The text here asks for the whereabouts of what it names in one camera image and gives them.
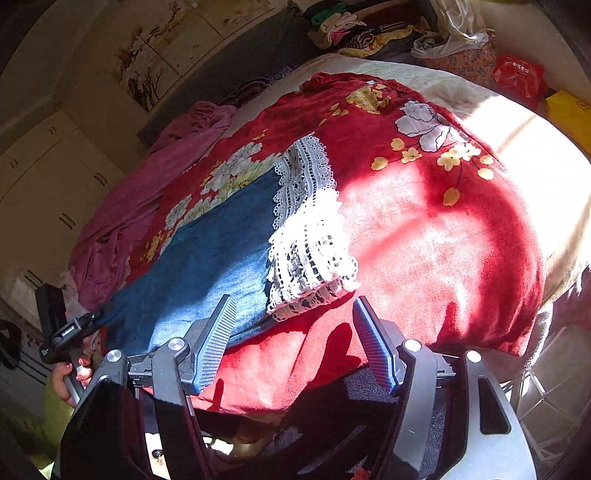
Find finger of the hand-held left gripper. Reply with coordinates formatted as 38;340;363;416
90;304;122;329

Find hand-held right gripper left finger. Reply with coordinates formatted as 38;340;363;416
55;294;238;480

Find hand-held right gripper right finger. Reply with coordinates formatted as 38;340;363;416
352;296;539;480

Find blue denim lace-trimmed pants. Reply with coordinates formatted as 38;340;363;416
104;134;361;354

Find person's left hand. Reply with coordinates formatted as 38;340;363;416
52;356;93;408

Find red floral blanket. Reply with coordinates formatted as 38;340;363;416
124;71;546;414

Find cream wardrobe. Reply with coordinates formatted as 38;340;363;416
0;106;125;324

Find pink blanket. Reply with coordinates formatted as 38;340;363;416
69;102;238;310

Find dark striped pillow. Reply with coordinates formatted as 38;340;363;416
217;76;278;109

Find beige bed sheet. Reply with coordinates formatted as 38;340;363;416
226;53;591;305

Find grey upholstered headboard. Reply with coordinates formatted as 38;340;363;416
136;9;319;148

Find floral fabric laundry basket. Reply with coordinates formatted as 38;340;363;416
411;30;502;88

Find yellow bag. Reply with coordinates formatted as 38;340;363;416
545;90;591;160

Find red plastic bag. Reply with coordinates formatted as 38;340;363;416
492;53;546;109

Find stack of folded clothes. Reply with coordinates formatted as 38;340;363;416
302;0;428;58

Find white curtain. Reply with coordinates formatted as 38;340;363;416
429;0;490;51

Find white wire rack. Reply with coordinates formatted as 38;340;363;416
508;318;591;480

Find floral triptych wall painting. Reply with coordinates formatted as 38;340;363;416
113;0;273;112

